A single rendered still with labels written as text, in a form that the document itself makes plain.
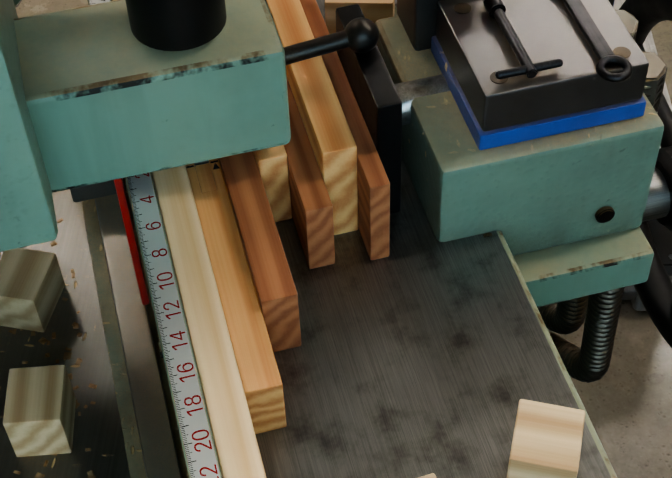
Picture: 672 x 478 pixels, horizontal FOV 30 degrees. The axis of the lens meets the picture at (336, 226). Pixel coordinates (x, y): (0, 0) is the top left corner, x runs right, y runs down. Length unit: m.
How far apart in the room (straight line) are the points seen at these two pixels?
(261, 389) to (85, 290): 0.26
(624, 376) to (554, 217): 1.06
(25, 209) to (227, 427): 0.15
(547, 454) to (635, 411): 1.17
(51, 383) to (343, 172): 0.22
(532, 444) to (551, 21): 0.25
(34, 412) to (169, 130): 0.20
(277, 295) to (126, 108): 0.13
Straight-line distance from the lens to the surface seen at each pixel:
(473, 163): 0.70
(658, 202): 0.89
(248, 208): 0.70
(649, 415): 1.78
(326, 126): 0.71
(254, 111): 0.68
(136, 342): 0.82
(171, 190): 0.71
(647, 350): 1.84
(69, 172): 0.69
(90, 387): 0.82
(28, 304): 0.83
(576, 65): 0.71
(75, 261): 0.89
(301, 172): 0.71
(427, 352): 0.69
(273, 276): 0.67
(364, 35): 0.70
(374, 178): 0.69
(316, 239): 0.71
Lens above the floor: 1.46
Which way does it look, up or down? 49 degrees down
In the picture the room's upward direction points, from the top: 2 degrees counter-clockwise
